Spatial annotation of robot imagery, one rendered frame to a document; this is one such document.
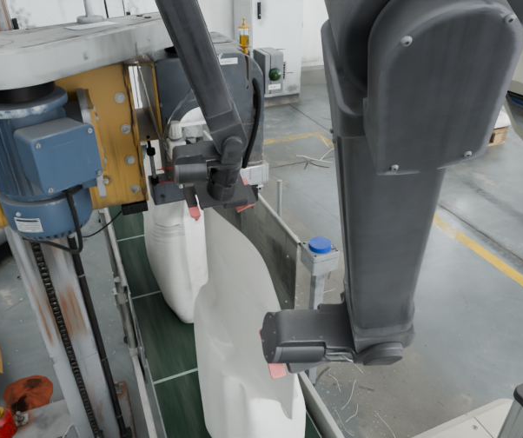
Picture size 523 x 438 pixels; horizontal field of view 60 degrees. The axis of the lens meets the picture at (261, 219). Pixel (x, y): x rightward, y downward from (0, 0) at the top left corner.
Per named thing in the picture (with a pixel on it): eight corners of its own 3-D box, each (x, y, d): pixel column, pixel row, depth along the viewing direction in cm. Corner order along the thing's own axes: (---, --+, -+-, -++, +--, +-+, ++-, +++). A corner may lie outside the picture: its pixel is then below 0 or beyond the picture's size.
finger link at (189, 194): (182, 207, 101) (182, 183, 93) (212, 201, 103) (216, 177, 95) (189, 234, 98) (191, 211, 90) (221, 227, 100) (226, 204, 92)
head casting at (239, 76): (265, 164, 114) (265, 39, 99) (168, 182, 106) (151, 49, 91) (226, 125, 138) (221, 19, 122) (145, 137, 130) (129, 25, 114)
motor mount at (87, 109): (115, 197, 82) (98, 109, 74) (76, 204, 80) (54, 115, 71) (99, 142, 104) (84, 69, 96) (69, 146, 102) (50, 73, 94)
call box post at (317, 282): (310, 436, 166) (326, 266, 125) (303, 439, 165) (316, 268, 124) (307, 429, 169) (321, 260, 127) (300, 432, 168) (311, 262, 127)
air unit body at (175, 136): (195, 189, 104) (188, 122, 95) (175, 192, 102) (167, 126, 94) (189, 180, 107) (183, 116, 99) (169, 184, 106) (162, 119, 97)
